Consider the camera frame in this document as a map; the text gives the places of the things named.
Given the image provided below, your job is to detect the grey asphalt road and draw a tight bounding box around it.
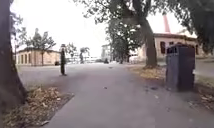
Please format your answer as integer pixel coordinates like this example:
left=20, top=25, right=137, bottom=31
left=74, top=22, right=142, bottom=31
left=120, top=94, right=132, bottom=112
left=17, top=62, right=214, bottom=128

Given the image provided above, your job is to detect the dark bollard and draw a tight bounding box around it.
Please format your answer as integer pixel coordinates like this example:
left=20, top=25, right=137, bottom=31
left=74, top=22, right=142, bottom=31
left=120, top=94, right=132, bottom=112
left=59, top=43, right=68, bottom=77

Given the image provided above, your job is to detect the thick leaning tree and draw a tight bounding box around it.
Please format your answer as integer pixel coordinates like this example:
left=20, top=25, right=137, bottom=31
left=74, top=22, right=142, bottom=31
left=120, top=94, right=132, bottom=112
left=74, top=0, right=214, bottom=69

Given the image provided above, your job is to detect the slender tree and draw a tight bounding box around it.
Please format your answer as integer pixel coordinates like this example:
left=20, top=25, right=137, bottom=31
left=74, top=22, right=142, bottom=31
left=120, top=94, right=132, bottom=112
left=26, top=28, right=57, bottom=67

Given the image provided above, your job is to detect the beige building with arched windows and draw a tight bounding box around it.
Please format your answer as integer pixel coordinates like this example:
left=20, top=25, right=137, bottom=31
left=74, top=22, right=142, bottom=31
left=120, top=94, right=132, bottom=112
left=136, top=32, right=204, bottom=63

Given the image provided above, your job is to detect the ochre low building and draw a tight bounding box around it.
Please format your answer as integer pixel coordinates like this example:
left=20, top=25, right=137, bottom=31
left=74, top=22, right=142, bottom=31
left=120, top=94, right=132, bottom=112
left=15, top=47, right=62, bottom=67

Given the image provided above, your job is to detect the red chimney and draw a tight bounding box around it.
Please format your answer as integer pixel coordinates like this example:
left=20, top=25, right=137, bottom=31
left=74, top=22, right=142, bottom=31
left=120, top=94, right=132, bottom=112
left=162, top=13, right=172, bottom=34

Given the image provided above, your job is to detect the dark litter bin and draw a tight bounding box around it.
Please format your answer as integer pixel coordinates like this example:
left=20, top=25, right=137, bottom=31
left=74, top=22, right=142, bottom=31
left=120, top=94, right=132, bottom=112
left=165, top=43, right=197, bottom=92

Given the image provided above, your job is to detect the leaf covered ground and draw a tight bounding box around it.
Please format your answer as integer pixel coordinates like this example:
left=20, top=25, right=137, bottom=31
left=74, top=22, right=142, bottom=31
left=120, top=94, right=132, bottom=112
left=1, top=86, right=75, bottom=128

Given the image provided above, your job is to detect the leaf strewn verge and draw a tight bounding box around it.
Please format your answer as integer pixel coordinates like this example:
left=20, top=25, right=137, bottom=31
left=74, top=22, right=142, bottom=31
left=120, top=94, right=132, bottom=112
left=129, top=63, right=214, bottom=113

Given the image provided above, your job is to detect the dark tree trunk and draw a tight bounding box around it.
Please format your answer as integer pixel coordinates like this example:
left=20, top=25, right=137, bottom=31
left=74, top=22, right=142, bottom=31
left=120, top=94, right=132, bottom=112
left=0, top=0, right=29, bottom=118

